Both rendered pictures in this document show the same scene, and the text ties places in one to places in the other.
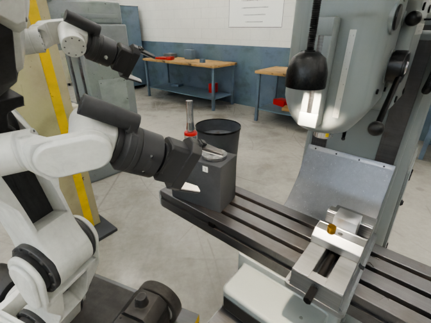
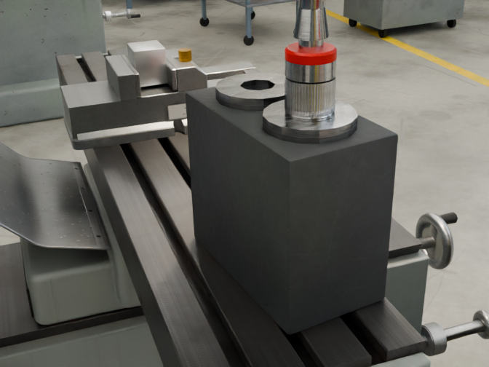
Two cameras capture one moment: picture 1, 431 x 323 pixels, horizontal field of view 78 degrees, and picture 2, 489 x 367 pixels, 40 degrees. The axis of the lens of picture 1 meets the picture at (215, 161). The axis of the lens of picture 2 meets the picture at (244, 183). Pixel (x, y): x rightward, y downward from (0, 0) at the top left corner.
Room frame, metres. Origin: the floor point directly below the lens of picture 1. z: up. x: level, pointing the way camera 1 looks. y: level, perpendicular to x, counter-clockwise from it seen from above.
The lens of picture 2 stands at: (1.45, 0.35, 1.36)
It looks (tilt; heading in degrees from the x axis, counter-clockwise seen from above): 26 degrees down; 211
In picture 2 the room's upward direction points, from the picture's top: 1 degrees counter-clockwise
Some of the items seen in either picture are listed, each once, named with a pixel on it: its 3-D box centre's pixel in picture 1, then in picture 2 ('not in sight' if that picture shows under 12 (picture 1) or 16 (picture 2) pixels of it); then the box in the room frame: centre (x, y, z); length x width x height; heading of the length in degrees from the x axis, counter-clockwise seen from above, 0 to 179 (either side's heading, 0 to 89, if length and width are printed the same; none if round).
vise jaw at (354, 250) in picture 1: (338, 240); (180, 68); (0.54, -0.33, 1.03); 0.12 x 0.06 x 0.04; 50
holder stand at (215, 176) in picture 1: (202, 174); (282, 187); (0.88, 0.05, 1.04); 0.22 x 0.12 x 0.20; 59
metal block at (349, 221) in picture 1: (346, 224); (147, 62); (0.58, -0.36, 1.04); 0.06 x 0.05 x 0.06; 50
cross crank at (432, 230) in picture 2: not in sight; (418, 244); (0.27, 0.04, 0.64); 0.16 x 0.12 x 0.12; 140
